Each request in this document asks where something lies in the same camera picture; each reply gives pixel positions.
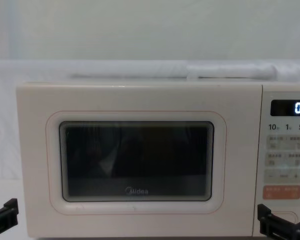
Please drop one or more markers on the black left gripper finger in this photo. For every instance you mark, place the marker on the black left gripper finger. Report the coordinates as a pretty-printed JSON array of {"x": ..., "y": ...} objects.
[{"x": 11, "y": 211}]

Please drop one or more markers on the microwave control panel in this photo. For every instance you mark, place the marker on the microwave control panel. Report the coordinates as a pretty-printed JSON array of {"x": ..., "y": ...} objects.
[{"x": 285, "y": 155}]

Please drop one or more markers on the cream microwave oven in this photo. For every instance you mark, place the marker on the cream microwave oven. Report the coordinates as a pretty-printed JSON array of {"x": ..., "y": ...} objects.
[{"x": 140, "y": 100}]

